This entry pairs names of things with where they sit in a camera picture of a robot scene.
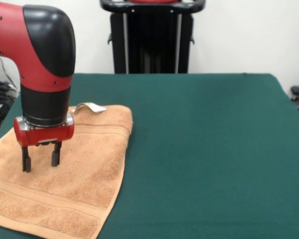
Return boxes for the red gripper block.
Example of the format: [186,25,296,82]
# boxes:
[13,112,75,173]

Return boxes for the tan terry towel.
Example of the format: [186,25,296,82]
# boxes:
[0,102,134,239]

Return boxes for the black cluttered equipment pile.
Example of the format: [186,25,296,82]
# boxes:
[0,81,22,130]

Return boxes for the dark green table cloth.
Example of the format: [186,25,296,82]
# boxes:
[0,73,299,239]

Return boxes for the grey wall cable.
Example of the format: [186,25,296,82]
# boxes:
[0,55,17,89]

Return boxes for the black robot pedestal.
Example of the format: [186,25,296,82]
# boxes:
[99,0,206,74]

